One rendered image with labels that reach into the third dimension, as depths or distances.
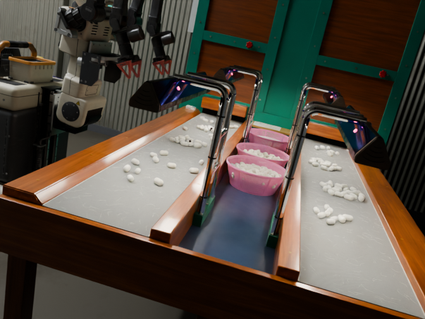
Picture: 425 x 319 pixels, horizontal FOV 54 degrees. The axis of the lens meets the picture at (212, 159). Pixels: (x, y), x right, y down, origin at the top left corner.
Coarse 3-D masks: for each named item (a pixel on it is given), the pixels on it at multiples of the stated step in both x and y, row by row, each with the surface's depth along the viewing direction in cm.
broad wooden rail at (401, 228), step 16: (352, 160) 237; (368, 176) 200; (384, 176) 207; (368, 192) 181; (384, 192) 179; (384, 208) 158; (400, 208) 162; (384, 224) 146; (400, 224) 145; (416, 224) 148; (400, 240) 131; (416, 240) 134; (400, 256) 122; (416, 256) 121; (416, 272) 111; (416, 288) 105
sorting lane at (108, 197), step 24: (192, 120) 252; (168, 144) 190; (120, 168) 147; (144, 168) 152; (168, 168) 158; (72, 192) 120; (96, 192) 124; (120, 192) 127; (144, 192) 131; (168, 192) 135; (96, 216) 109; (120, 216) 112; (144, 216) 115
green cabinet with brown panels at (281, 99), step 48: (240, 0) 260; (288, 0) 253; (336, 0) 248; (384, 0) 243; (192, 48) 272; (240, 48) 267; (288, 48) 260; (336, 48) 255; (384, 48) 249; (240, 96) 274; (288, 96) 267; (384, 96) 256
